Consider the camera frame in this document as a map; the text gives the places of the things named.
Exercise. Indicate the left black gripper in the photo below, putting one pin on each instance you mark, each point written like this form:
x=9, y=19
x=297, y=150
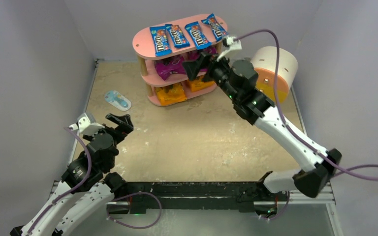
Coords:
x=113, y=131

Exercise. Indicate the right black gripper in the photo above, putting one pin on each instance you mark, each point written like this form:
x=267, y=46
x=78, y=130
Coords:
x=209, y=66

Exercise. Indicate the blue m&m's candy pack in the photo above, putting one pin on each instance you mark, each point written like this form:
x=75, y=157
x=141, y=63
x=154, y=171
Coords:
x=217, y=29
x=200, y=40
x=177, y=36

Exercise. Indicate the orange gummy candy bag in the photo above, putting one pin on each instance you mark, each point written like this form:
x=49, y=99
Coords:
x=170, y=94
x=198, y=84

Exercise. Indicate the purple grape candy bag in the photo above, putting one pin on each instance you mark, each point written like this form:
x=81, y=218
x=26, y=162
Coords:
x=168, y=66
x=193, y=55

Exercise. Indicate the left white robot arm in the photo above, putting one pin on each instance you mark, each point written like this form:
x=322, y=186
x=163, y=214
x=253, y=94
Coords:
x=87, y=183

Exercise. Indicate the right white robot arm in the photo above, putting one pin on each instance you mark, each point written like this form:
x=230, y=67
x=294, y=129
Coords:
x=237, y=80

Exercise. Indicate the pink three-tier shelf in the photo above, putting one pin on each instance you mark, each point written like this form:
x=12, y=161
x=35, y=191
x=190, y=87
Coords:
x=144, y=48

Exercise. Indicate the light blue blister package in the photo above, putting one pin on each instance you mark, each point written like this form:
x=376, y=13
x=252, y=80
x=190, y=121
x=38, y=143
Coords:
x=117, y=100

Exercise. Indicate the white round drawer cabinet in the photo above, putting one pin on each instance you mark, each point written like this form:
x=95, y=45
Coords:
x=271, y=72

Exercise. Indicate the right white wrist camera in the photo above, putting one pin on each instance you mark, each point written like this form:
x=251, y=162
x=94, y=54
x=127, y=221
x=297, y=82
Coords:
x=232, y=45

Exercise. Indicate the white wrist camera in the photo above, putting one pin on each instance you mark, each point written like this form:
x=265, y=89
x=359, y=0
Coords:
x=86, y=125
x=232, y=45

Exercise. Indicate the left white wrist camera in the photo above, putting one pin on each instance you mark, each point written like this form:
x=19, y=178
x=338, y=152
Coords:
x=86, y=125

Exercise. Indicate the black metal base rail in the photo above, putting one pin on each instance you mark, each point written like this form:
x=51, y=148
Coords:
x=246, y=197

